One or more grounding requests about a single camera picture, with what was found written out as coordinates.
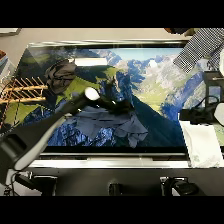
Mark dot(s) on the silver frame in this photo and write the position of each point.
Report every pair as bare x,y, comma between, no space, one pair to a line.
110,162

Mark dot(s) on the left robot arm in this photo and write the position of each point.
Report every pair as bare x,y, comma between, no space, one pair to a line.
36,135

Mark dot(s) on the brown clothes hanger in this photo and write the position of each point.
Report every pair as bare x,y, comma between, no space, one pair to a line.
25,89

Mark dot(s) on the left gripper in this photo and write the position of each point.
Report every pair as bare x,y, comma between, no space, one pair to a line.
117,106

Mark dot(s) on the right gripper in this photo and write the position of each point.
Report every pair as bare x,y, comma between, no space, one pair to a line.
195,116

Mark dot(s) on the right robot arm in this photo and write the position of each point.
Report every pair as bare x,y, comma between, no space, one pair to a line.
220,114

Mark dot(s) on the checked shirt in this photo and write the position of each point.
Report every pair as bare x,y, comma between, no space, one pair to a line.
200,45

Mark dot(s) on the white garment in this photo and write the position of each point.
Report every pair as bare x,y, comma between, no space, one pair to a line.
203,146

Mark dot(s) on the blue garment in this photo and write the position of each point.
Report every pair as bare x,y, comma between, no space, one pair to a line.
110,125

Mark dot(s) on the dark grey garment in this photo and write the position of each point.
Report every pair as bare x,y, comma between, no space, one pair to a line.
60,77

